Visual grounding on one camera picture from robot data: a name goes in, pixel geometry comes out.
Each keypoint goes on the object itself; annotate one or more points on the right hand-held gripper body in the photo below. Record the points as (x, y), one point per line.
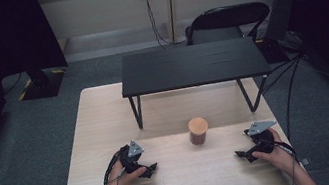
(262, 139)

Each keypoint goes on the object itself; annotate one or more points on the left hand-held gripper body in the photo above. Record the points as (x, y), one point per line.
(130, 159)

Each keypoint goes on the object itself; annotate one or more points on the person's left hand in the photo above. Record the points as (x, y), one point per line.
(125, 179)

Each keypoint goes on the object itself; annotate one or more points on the person's right hand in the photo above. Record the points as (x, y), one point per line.
(276, 156)

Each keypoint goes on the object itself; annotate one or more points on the grey tape piece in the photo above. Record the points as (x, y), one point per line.
(305, 161)

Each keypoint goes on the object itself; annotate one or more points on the brown jar with wooden lid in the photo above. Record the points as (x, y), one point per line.
(198, 130)

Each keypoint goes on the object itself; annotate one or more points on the black box on floor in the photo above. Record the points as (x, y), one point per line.
(272, 50)

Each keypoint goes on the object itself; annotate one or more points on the black low shelf table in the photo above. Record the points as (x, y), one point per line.
(193, 64)

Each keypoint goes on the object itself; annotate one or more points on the black stand base striped tape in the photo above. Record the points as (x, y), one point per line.
(43, 85)

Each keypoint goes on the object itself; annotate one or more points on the black folding chair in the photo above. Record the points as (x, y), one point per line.
(229, 19)

